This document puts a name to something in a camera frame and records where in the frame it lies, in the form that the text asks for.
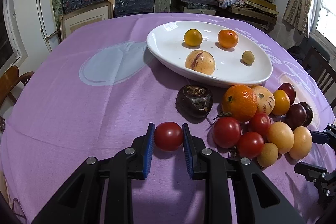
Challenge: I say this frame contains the eyeglasses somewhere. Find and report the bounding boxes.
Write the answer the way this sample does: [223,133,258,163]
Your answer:
[10,198,27,223]

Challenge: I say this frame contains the dark wooden chair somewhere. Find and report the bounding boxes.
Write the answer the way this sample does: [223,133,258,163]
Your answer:
[301,45,336,109]

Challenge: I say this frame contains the red cherry tomato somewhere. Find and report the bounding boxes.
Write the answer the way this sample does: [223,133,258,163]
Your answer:
[248,113,271,139]
[237,131,264,159]
[154,122,183,151]
[213,117,241,149]

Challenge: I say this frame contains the white oval plate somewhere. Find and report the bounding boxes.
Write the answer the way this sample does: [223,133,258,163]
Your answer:
[146,21,273,87]

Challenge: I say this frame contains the small mandarin orange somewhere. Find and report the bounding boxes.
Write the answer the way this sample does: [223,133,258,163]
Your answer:
[218,30,239,48]

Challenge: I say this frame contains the striped pepino melon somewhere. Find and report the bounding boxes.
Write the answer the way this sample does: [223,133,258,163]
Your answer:
[252,85,275,115]
[185,50,215,75]

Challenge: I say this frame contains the large mandarin orange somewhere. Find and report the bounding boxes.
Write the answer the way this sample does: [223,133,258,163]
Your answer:
[221,85,258,123]

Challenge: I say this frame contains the small tan longan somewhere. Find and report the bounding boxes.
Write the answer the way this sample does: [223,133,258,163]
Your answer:
[242,51,255,65]

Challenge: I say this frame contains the red plum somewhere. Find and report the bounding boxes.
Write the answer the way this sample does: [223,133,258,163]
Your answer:
[278,83,296,105]

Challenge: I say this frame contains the dark wrinkled purple fruit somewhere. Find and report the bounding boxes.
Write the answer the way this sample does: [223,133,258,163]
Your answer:
[176,85,213,119]

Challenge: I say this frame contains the dark purple plum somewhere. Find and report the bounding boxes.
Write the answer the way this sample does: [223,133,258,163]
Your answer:
[284,104,306,130]

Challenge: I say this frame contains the framed picture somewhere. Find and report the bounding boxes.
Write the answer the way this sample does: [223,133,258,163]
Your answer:
[60,0,115,40]

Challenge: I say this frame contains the large yellow passion fruit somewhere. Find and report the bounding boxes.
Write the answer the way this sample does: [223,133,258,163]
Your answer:
[289,126,313,160]

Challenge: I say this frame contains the dark passion fruit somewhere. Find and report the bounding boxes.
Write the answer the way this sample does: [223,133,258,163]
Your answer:
[299,102,313,127]

